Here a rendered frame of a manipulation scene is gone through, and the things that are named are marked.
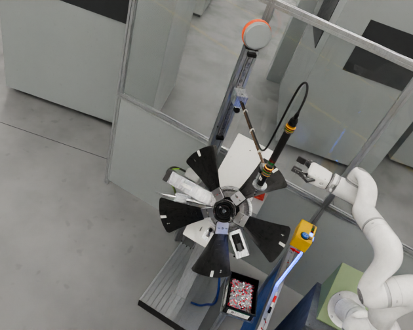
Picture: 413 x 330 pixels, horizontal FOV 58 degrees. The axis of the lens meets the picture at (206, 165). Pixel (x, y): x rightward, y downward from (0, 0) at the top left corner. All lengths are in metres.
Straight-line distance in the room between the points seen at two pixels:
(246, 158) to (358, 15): 2.35
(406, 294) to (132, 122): 2.23
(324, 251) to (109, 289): 1.60
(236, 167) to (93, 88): 2.23
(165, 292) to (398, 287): 1.85
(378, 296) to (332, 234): 1.44
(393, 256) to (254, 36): 1.30
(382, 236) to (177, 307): 1.81
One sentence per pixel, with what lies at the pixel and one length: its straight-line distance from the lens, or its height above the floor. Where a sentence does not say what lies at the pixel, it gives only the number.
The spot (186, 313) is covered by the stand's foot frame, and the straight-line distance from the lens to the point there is 2.88.
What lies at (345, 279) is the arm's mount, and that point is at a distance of 2.16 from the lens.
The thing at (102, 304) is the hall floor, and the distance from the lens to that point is 2.90.
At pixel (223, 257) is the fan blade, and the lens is 2.04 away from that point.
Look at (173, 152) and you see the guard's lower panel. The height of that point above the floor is 0.74.
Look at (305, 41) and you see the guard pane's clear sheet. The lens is 2.23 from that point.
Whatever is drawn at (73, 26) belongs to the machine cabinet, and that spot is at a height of 0.98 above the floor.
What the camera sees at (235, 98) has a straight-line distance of 2.18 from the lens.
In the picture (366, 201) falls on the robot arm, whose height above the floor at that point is 1.74.
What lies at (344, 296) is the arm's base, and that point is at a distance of 2.16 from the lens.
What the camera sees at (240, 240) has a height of 1.04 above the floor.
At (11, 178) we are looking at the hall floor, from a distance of 3.62.
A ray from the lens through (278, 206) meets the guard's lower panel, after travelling 2.79.
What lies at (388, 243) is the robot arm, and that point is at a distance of 1.40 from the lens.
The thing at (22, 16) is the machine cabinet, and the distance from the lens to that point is 4.10.
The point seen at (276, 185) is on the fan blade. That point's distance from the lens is 1.94.
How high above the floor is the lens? 2.60
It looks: 40 degrees down
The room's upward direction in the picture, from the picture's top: 21 degrees clockwise
